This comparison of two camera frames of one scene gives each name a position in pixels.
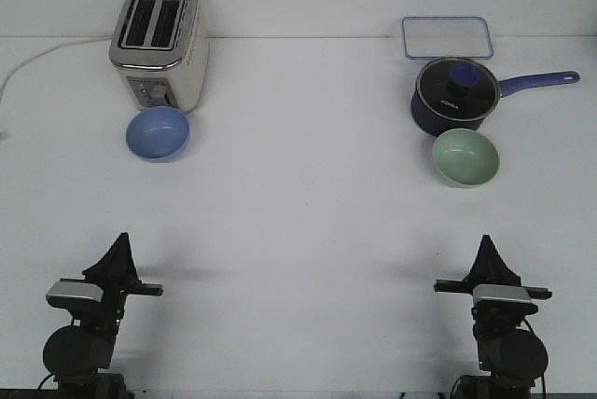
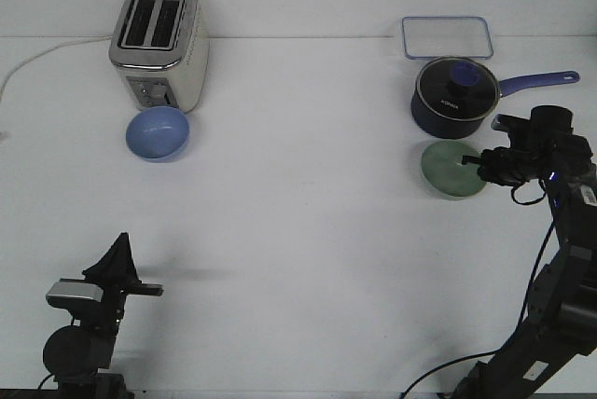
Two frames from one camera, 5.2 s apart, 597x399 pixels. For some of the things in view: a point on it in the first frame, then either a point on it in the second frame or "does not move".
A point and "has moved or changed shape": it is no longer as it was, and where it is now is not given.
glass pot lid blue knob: (457, 89) does not move
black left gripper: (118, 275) does not move
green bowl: (465, 158) has moved or changed shape
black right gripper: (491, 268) -> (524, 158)
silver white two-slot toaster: (160, 46) does not move
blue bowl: (158, 134) does not move
